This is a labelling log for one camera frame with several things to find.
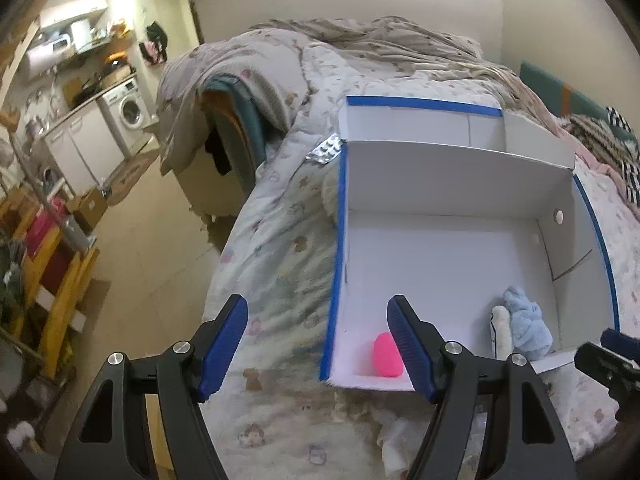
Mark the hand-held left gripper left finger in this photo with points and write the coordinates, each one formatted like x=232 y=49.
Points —
x=225 y=345

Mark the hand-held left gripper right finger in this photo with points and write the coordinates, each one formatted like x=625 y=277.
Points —
x=407 y=345

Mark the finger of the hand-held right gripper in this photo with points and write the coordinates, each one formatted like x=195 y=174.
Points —
x=595 y=360
x=620 y=342

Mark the pink soft toy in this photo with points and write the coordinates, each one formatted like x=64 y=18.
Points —
x=387 y=357

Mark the light blue plush toy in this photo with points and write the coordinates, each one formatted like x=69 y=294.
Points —
x=527 y=325

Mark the white plush toy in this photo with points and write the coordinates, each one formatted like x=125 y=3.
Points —
x=501 y=332

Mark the blue and white cardboard box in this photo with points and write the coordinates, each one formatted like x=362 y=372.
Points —
x=440 y=240

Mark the white plastic bag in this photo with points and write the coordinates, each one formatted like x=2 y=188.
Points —
x=400 y=440

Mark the bed with patterned sheet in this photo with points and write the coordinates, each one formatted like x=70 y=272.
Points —
x=280 y=260

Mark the black and white striped cloth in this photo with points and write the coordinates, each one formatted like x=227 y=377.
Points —
x=627 y=170

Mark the wooden staircase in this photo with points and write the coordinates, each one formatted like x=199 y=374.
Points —
x=60 y=290

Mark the brown cardboard box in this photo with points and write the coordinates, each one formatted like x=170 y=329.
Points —
x=92 y=207

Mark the brown door mat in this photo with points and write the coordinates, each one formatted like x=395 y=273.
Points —
x=130 y=175

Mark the beige crochet blanket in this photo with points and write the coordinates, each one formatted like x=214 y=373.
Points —
x=590 y=132

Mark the silver pill blister pack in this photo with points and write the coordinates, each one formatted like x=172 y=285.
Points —
x=325 y=149

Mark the red storage box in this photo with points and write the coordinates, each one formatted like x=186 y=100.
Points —
x=42 y=230

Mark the teal cloth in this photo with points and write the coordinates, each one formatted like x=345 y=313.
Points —
x=247 y=120

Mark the pink blanket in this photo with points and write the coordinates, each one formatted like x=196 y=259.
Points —
x=545 y=110

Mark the white kitchen cabinet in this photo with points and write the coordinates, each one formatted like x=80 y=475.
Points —
x=80 y=145

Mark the white washing machine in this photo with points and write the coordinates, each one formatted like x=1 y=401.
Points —
x=131 y=110

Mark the teal headboard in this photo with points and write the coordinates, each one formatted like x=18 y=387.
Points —
x=540 y=77

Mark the beige printed duvet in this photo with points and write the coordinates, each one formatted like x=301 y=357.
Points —
x=240 y=60

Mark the black frying pan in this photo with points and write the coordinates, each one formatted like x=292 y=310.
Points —
x=87 y=91

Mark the black hanging bag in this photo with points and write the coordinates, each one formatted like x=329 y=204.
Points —
x=155 y=40

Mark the white water heater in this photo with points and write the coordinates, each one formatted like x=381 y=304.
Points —
x=45 y=57

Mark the white wall cabinet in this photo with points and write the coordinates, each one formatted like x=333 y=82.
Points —
x=75 y=12

